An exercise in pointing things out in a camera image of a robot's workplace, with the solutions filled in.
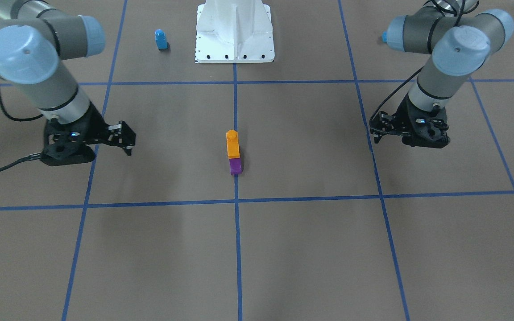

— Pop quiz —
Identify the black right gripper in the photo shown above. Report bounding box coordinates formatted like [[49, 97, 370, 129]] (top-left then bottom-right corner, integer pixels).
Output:
[[40, 103, 137, 166]]

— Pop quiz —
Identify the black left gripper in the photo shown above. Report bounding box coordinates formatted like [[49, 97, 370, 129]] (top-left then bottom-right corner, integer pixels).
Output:
[[369, 95, 451, 148]]

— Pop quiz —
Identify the orange trapezoid block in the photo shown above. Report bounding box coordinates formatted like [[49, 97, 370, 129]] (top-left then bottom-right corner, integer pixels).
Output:
[[226, 130, 240, 159]]

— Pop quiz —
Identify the purple trapezoid block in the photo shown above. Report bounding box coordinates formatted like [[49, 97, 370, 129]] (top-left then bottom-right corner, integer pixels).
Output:
[[228, 158, 243, 175]]

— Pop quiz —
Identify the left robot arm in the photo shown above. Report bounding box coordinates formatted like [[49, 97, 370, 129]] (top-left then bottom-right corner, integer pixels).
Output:
[[369, 0, 514, 148]]

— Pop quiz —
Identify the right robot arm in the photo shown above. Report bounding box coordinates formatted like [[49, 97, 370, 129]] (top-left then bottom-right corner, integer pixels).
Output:
[[0, 0, 136, 166]]

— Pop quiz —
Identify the small blue block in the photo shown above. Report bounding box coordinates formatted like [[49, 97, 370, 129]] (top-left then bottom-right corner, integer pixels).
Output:
[[154, 29, 169, 49]]

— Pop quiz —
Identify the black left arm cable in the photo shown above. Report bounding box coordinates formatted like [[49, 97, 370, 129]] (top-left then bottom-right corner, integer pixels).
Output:
[[369, 0, 467, 125]]

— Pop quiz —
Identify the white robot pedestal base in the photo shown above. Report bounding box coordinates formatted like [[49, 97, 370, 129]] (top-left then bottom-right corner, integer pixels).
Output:
[[195, 0, 275, 64]]

